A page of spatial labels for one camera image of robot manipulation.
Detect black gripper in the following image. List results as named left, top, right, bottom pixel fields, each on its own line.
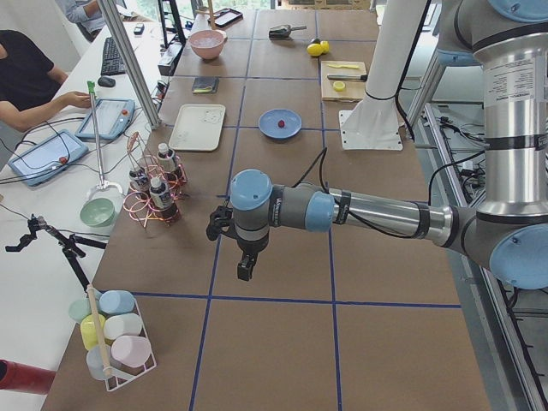
left=205, top=205, right=269, bottom=281

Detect blue plate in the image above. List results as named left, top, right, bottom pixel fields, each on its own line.
left=258, top=109, right=302, bottom=140

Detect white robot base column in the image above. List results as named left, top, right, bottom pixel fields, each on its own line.
left=340, top=0, right=430, bottom=151

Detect dark drink bottle two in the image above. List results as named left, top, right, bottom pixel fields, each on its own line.
left=149, top=176, right=180, bottom=223

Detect dark drink bottle one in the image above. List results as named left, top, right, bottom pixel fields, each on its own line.
left=158, top=143, right=182, bottom=182

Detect dark drink bottle three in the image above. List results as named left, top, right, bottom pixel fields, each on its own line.
left=129, top=167, right=150, bottom=200

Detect cream bear tray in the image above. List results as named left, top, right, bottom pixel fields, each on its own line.
left=168, top=104, right=226, bottom=152

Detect green bowl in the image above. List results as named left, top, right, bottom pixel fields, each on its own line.
left=80, top=198, right=116, bottom=228

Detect blue cup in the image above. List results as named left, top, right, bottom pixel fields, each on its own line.
left=99, top=290, right=135, bottom=315

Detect grey folded cloth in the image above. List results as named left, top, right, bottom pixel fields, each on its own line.
left=192, top=76, right=219, bottom=94

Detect white cup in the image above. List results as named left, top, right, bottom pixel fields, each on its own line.
left=104, top=313, right=143, bottom=341

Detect far tablet blue case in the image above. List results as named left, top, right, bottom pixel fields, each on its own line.
left=74, top=98, right=135, bottom=141

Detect tablet blue case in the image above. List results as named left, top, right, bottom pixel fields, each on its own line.
left=74, top=98, right=135, bottom=141
left=8, top=129, right=89, bottom=187

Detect pink cup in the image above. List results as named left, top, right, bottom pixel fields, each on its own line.
left=110, top=335, right=152, bottom=368

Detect yellow cup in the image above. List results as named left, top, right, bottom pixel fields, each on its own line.
left=80, top=314, right=98, bottom=351

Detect pink bowl with ice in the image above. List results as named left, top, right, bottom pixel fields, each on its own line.
left=188, top=30, right=225, bottom=60

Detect black mouse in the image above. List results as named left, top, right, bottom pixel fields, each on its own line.
left=98, top=76, right=116, bottom=88

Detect wooden cutting board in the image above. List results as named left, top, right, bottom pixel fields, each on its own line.
left=320, top=61, right=367, bottom=102

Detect black mini tripod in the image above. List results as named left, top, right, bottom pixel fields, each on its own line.
left=5, top=215, right=107, bottom=290

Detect black keyboard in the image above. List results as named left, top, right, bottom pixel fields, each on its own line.
left=100, top=37, right=126, bottom=76

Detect whole yellow lemon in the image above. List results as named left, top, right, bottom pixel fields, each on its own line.
left=307, top=43, right=324, bottom=57

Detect steel cylinder tool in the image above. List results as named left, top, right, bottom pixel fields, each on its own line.
left=327, top=74, right=368, bottom=82

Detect near tablet blue case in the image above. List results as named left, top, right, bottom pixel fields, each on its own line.
left=8, top=129, right=89, bottom=187

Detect metal scoop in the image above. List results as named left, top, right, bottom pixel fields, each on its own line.
left=268, top=25, right=307, bottom=39

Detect yellow plastic knife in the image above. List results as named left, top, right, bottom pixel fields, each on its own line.
left=326, top=63, right=360, bottom=69

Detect seated person black shirt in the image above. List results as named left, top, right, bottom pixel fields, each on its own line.
left=0, top=29, right=93, bottom=133

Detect red bottle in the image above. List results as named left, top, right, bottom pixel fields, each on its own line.
left=1, top=360, right=57, bottom=395

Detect copper wire bottle rack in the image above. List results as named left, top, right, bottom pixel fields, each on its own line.
left=122, top=132, right=188, bottom=227

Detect white wire cup rack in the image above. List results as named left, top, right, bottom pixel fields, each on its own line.
left=86, top=285, right=157, bottom=391

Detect aluminium frame post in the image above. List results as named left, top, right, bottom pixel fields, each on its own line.
left=98, top=0, right=161, bottom=130

